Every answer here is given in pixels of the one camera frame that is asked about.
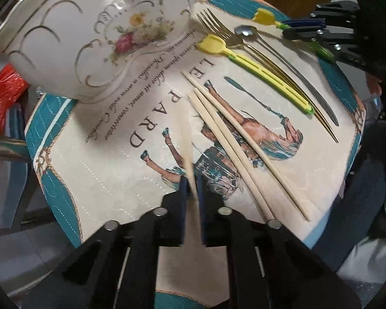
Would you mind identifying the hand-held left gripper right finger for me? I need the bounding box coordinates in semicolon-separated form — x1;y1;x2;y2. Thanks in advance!
197;175;361;309

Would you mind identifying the gold fork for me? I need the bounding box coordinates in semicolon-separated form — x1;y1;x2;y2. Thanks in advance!
196;8;339;143

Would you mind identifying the yellow green plastic utensil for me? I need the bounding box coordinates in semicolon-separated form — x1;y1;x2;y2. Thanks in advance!
253;8;336;64
196;34;315;115

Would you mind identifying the red plastic bag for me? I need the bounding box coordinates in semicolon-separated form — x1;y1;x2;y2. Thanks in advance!
0;64;30;136

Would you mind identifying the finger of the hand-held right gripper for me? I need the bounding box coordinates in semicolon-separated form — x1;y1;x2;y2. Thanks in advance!
282;28;357;53
281;2;358;30

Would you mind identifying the white plastic bag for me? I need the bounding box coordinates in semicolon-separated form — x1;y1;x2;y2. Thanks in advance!
336;230;386;300

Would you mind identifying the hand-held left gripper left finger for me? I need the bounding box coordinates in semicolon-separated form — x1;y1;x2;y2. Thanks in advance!
26;179;194;309

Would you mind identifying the person's right hand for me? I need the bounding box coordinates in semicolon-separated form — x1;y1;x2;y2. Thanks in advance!
366;71;383;100

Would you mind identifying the person's right forearm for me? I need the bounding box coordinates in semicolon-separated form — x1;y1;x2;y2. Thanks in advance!
343;0;386;84

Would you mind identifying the white floral ceramic utensil holder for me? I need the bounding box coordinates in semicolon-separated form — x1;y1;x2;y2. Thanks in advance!
0;0;197;104

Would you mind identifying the printed quilted placemat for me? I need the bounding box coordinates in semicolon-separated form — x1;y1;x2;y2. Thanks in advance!
24;0;366;309

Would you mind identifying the silver spoon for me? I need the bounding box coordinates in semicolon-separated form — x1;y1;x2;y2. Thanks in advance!
234;25;339;127

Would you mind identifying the person's leg in jeans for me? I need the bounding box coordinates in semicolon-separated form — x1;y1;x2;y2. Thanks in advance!
310;116;386;260

